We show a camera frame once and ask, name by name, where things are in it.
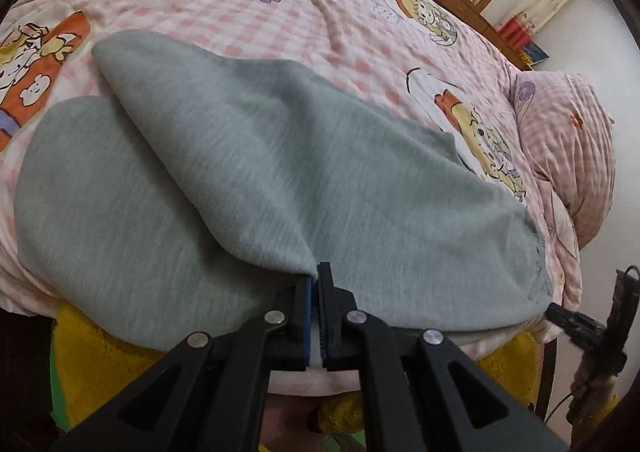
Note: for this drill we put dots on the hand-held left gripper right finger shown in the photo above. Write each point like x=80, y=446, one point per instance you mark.
x=327, y=327

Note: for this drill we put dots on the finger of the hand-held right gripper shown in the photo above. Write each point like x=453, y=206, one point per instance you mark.
x=567, y=318

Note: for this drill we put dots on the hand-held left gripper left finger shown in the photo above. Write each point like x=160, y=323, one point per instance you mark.
x=308, y=317

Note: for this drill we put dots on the grey pants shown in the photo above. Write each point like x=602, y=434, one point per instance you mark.
x=225, y=182

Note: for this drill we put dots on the person's right hand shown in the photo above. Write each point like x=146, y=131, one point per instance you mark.
x=595, y=384

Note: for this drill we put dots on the pink checked pillow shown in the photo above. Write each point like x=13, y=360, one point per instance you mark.
x=565, y=142

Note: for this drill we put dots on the yellow and green fleece blanket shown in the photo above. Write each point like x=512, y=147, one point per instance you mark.
x=100, y=372

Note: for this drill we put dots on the blue box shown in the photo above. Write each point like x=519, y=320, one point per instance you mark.
x=534, y=54

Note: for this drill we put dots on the cream and red curtain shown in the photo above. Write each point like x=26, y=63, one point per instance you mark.
x=540, y=12

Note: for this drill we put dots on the pink checked printed blanket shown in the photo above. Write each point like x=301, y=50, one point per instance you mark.
x=300, y=7

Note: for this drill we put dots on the dark wooden bed frame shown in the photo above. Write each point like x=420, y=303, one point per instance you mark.
x=549, y=382

